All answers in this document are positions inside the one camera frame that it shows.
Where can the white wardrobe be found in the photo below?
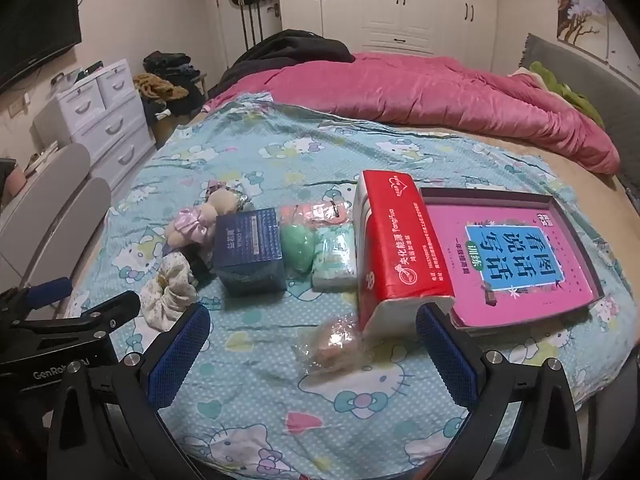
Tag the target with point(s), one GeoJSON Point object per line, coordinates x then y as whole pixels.
{"type": "Point", "coordinates": [400, 0]}

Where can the green cloth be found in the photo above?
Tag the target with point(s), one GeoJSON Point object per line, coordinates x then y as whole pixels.
{"type": "Point", "coordinates": [550, 80]}

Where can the black jacket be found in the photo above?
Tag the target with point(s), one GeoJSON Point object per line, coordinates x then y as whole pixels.
{"type": "Point", "coordinates": [295, 50]}

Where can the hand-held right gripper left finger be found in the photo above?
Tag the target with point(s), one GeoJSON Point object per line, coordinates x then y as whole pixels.
{"type": "Point", "coordinates": [180, 355]}

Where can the white drawer chest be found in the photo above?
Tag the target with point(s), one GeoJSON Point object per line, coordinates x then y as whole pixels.
{"type": "Point", "coordinates": [110, 125]}

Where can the pink quilt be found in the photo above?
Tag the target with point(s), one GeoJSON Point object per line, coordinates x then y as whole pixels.
{"type": "Point", "coordinates": [425, 90]}

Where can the dark blue cream box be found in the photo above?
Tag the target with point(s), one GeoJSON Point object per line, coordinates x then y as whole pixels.
{"type": "Point", "coordinates": [250, 250]}

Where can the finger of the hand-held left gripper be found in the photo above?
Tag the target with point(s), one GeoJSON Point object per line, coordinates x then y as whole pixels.
{"type": "Point", "coordinates": [105, 315]}
{"type": "Point", "coordinates": [47, 292]}

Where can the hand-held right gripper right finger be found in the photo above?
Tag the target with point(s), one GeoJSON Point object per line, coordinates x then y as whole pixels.
{"type": "Point", "coordinates": [447, 355]}

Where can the wall poster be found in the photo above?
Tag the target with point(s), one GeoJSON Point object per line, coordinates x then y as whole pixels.
{"type": "Point", "coordinates": [580, 10]}

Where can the pink book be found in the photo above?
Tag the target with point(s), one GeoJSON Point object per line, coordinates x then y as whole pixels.
{"type": "Point", "coordinates": [510, 265]}

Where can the dark clothes pile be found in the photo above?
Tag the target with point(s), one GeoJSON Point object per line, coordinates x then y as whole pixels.
{"type": "Point", "coordinates": [172, 62]}

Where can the brown fuzzy cloth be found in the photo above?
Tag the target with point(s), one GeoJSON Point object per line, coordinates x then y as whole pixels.
{"type": "Point", "coordinates": [157, 86]}

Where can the cartoon cat printed blanket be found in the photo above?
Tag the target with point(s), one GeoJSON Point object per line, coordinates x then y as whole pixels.
{"type": "Point", "coordinates": [300, 170]}

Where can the yellow cardboard box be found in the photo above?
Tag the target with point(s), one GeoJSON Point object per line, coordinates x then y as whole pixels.
{"type": "Point", "coordinates": [167, 127]}

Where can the purple box tray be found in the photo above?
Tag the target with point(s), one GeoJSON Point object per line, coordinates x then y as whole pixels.
{"type": "Point", "coordinates": [565, 220]}

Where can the clear bag with beige sponge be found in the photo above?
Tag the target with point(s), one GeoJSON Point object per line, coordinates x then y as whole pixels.
{"type": "Point", "coordinates": [330, 342]}

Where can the grey headboard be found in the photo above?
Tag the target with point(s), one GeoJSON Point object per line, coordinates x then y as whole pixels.
{"type": "Point", "coordinates": [575, 62]}

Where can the red tissue box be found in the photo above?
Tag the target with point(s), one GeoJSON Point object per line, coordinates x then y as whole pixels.
{"type": "Point", "coordinates": [395, 240]}

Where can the white floral scrunchie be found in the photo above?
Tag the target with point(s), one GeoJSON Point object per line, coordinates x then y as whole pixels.
{"type": "Point", "coordinates": [167, 290]}

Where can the pink plastic packet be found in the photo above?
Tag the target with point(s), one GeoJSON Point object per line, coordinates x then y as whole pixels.
{"type": "Point", "coordinates": [320, 215]}

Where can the plush doll with purple dress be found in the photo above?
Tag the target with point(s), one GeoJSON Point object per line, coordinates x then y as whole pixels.
{"type": "Point", "coordinates": [220, 202]}

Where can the black television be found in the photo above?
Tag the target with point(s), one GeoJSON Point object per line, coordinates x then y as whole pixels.
{"type": "Point", "coordinates": [35, 35]}

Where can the green egg sponge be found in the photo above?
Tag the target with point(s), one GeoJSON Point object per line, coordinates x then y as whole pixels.
{"type": "Point", "coordinates": [297, 247]}

